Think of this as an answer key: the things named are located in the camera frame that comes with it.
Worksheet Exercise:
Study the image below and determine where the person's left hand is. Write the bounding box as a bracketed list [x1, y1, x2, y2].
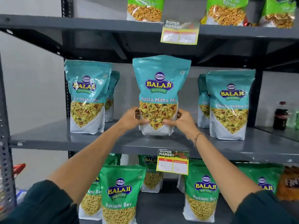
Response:
[119, 107, 150, 136]

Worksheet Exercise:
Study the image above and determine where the person's right hand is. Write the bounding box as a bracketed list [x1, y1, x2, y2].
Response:
[163, 109, 200, 140]

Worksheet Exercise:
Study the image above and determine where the teal snack packet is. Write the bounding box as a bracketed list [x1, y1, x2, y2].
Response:
[197, 74, 211, 128]
[64, 59, 112, 135]
[132, 55, 191, 136]
[206, 70, 256, 140]
[105, 70, 120, 122]

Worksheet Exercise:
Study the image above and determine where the person's right forearm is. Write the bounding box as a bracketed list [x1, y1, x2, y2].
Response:
[190, 131, 263, 213]

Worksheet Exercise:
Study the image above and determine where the person's left forearm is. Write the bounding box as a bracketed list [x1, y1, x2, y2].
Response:
[47, 122, 131, 206]

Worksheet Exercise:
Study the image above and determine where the yellow shelf price label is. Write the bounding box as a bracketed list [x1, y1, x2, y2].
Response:
[160, 20, 200, 45]
[156, 149, 189, 175]

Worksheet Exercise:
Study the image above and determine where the row of dark green packets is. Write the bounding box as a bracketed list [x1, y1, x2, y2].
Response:
[78, 153, 284, 224]

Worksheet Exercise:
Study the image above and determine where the grey metal shelving rack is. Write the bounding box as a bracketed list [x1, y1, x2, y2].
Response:
[0, 0, 299, 224]
[255, 125, 299, 143]

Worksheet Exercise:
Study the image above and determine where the light green snack packet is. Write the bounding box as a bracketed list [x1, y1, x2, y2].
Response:
[259, 0, 297, 29]
[205, 0, 249, 26]
[127, 0, 165, 22]

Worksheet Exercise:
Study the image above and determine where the dark cola bottle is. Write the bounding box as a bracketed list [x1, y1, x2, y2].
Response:
[273, 102, 289, 131]

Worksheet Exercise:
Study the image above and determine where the green plastic bottle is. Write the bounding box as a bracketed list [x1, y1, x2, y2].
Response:
[289, 104, 299, 130]

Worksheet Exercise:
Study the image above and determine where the red snack packet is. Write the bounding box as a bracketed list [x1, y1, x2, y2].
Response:
[243, 17, 258, 27]

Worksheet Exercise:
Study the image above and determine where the dark green right sleeve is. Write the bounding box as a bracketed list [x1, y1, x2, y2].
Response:
[231, 190, 299, 224]

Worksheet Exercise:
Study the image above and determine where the dark green sleeve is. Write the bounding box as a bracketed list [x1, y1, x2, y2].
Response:
[0, 180, 80, 224]
[231, 190, 299, 224]

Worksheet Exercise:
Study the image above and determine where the dark green left sleeve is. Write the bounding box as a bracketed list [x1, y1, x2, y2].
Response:
[0, 180, 80, 224]

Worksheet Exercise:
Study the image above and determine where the orange snack packet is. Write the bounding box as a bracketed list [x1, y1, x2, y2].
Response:
[277, 166, 299, 201]

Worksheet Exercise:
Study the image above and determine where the thin beaded bracelet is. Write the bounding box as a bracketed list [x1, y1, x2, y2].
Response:
[194, 132, 205, 147]

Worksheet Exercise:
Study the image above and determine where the red handled shopping cart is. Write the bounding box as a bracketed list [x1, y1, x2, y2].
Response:
[0, 163, 26, 208]

